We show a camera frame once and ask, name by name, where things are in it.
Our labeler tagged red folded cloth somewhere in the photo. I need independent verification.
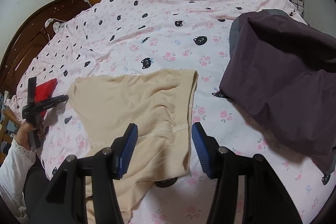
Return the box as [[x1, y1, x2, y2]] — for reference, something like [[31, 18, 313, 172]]
[[35, 79, 58, 104]]

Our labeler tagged person's left hand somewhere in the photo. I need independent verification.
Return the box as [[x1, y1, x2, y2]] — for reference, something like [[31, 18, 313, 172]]
[[15, 121, 44, 150]]

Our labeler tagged white sleeve forearm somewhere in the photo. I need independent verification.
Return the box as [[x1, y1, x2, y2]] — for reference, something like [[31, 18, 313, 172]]
[[0, 139, 36, 223]]

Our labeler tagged pink cat-print bed sheet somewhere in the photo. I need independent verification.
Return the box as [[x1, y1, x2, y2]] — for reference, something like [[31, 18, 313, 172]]
[[6, 0, 335, 223]]

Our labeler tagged wooden bedside table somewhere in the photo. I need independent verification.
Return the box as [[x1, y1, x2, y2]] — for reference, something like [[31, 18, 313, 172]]
[[0, 108, 22, 164]]

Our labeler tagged dark purple grey jacket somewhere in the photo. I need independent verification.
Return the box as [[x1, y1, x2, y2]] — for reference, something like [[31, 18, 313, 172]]
[[219, 9, 335, 175]]

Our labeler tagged cream ribbed knit sweater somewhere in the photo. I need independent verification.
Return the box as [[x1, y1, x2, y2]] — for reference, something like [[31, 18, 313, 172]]
[[67, 69, 198, 222]]

